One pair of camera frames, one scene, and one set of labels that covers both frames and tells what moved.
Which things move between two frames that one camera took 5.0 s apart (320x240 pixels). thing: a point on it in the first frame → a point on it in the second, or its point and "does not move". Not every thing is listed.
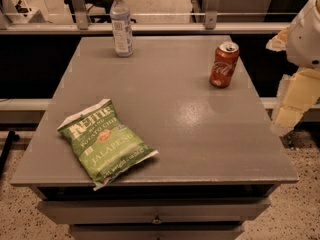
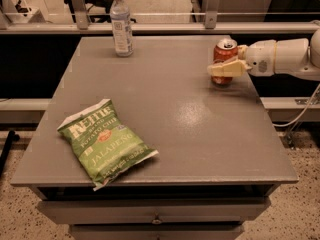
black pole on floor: x=6 y=149 does not move
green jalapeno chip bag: x=101 y=147 does not move
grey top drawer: x=156 y=211 does not move
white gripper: x=304 y=40 → x=261 y=57
